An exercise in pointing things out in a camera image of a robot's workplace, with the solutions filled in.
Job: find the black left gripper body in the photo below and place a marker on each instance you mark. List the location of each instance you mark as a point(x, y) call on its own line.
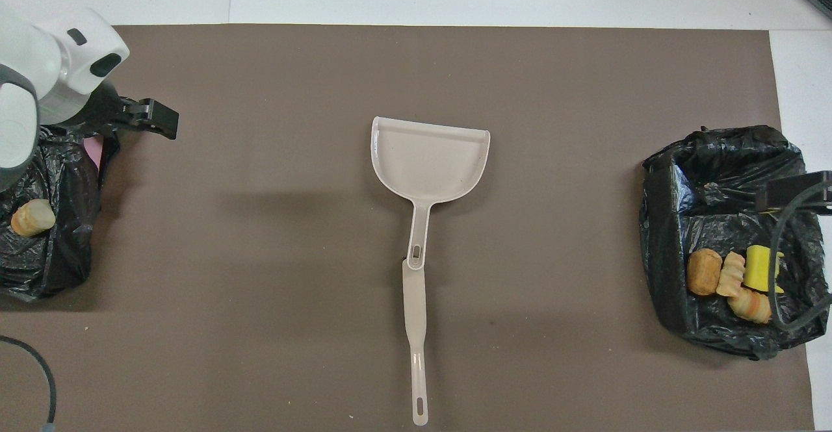
point(101, 110)

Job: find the beige plastic dustpan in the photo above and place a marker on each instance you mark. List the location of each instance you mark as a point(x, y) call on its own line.
point(429, 159)

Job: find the black bag over pink bin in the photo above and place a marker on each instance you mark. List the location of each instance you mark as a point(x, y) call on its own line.
point(65, 224)

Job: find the black bag-lined bin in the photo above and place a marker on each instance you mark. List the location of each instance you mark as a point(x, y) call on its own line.
point(715, 178)

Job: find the pale ridged bread piece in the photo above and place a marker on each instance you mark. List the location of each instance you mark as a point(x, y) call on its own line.
point(731, 275)

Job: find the yellow sponge with green pad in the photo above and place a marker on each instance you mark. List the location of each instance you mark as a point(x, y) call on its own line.
point(757, 268)

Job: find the striped orange bread roll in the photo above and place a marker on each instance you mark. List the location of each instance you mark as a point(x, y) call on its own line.
point(751, 306)

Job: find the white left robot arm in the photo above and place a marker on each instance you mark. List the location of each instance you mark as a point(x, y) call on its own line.
point(26, 94)

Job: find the brown table mat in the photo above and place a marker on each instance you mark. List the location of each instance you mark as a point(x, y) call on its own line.
point(260, 256)

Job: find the round brown bun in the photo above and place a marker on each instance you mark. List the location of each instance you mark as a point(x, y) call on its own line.
point(704, 272)

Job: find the beige hand brush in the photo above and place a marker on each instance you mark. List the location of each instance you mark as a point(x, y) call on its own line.
point(414, 302)

